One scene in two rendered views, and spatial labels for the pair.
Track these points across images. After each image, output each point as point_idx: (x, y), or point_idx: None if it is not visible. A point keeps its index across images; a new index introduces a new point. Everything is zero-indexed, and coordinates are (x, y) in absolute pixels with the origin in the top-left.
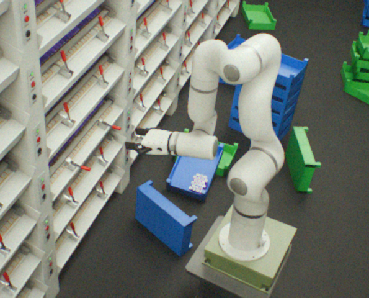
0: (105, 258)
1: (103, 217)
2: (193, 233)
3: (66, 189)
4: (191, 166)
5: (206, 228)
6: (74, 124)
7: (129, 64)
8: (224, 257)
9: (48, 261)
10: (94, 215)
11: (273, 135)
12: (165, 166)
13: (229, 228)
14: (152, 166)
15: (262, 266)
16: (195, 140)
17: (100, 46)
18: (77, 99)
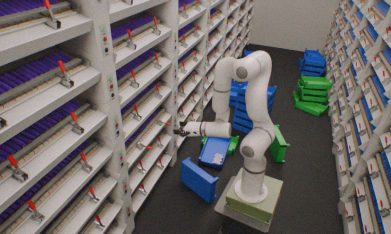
0: (163, 205)
1: (161, 181)
2: (216, 188)
3: (137, 162)
4: (212, 149)
5: (223, 185)
6: (141, 119)
7: (174, 86)
8: (239, 201)
9: (126, 208)
10: (156, 179)
11: (268, 117)
12: (197, 150)
13: (241, 181)
14: (190, 150)
15: (264, 205)
16: (217, 126)
17: (156, 71)
18: (143, 105)
